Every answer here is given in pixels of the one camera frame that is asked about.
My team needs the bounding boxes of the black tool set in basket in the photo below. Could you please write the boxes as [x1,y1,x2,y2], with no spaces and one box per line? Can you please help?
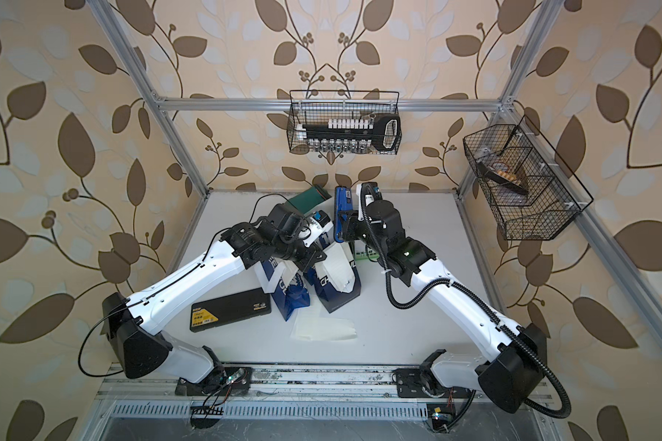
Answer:
[288,114,402,154]

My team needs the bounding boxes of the green white bag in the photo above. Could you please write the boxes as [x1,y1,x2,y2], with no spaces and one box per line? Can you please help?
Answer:
[352,241,379,263]

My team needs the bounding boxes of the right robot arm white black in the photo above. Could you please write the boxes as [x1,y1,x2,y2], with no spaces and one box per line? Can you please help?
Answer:
[334,197,547,413]

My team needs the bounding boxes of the black box yellow label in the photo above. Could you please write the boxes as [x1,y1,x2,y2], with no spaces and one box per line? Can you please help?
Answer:
[189,288,271,333]

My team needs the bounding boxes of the black corrugated cable conduit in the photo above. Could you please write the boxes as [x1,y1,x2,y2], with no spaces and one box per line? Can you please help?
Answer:
[360,184,573,420]

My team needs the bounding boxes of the blue stapler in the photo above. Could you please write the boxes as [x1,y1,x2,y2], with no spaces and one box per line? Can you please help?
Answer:
[334,186,354,243]

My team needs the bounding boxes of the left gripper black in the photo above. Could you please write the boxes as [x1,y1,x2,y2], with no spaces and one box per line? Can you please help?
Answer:
[270,229,330,272]

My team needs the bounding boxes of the aluminium frame rail base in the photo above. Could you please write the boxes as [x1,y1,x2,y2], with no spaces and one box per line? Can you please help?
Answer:
[80,364,562,440]

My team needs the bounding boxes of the black wire basket wall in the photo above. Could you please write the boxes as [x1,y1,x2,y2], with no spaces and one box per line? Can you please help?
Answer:
[286,88,402,157]
[463,116,594,241]

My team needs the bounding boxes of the dark object in right basket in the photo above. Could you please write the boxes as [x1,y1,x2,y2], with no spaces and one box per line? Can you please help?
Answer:
[479,163,529,196]

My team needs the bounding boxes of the dark blue bag white handles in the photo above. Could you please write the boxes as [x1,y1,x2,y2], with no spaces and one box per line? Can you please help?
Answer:
[314,243,362,313]

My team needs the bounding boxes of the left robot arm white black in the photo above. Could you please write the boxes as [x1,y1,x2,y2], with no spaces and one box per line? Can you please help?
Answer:
[102,204,333,384]

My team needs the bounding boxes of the black wire basket right wall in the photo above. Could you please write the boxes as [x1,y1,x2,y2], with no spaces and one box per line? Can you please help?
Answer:
[463,116,594,241]

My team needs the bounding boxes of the black wire basket back wall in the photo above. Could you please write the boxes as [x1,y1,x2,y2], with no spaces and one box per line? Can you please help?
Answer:
[286,88,402,157]

